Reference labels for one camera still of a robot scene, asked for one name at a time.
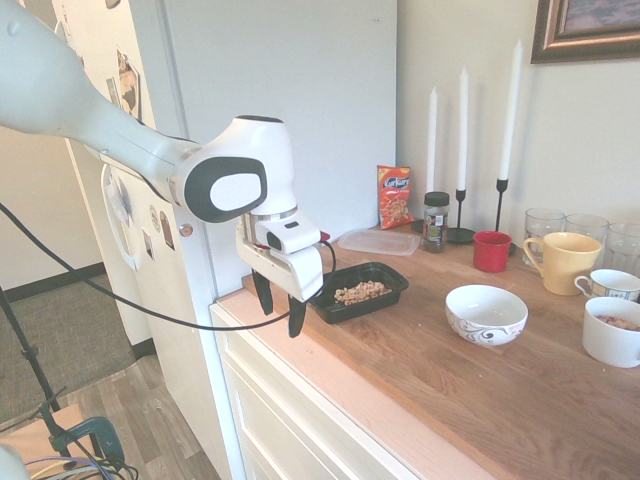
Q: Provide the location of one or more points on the large white mug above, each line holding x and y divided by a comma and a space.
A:
607, 345

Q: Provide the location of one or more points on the orange snack bag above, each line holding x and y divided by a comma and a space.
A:
395, 200

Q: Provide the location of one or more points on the white refrigerator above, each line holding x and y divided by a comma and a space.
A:
300, 75

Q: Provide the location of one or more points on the cereal rings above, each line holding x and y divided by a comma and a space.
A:
360, 291

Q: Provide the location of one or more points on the round white magnet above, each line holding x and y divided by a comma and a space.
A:
154, 217

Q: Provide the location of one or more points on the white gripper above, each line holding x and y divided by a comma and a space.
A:
305, 272

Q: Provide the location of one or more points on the brown framed picture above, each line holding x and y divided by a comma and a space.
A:
545, 45

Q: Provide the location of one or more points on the green screw clamp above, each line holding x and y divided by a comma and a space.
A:
107, 435

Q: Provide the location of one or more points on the tall white taper candle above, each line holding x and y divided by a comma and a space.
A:
510, 110

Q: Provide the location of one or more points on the brown cereal flakes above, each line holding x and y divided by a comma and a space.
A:
622, 322

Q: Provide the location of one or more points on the large wooden butcher board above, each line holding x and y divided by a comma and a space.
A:
450, 390

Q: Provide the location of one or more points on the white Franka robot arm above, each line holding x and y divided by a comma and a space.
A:
50, 90

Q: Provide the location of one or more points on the black camera stand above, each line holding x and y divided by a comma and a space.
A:
30, 357

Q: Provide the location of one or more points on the white drawer cabinet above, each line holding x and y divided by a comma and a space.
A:
280, 400

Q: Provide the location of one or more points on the clear plastic lid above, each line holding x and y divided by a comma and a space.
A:
380, 242

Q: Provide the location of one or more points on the oval dark red magnet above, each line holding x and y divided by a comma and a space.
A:
166, 229

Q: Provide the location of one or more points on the short white taper candle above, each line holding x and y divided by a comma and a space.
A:
432, 140

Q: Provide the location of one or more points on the brown photo magnet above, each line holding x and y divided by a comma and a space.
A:
129, 85

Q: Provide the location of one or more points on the yellow mug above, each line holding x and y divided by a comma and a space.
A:
570, 265

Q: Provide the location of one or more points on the light wooden robot table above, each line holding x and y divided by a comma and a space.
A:
30, 435

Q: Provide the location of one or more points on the spice jar with black lid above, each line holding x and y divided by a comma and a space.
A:
436, 225

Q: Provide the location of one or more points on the black plastic food box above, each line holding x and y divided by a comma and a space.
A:
350, 311

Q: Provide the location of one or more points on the silver round knob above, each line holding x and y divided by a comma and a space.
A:
186, 230

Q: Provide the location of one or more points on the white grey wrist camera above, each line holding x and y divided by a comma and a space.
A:
295, 232

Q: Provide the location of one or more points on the white bowl with swirl pattern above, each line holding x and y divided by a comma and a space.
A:
475, 330

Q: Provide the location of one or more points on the medium white taper candle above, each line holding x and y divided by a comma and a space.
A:
463, 130

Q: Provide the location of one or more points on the clear drinking glass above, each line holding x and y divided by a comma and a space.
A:
586, 225
542, 225
625, 245

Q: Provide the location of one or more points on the small photo magnet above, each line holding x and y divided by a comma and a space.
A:
148, 245

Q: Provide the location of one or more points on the small white patterned cup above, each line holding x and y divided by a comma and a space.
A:
612, 287

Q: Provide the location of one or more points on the red mug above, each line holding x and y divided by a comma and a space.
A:
492, 255

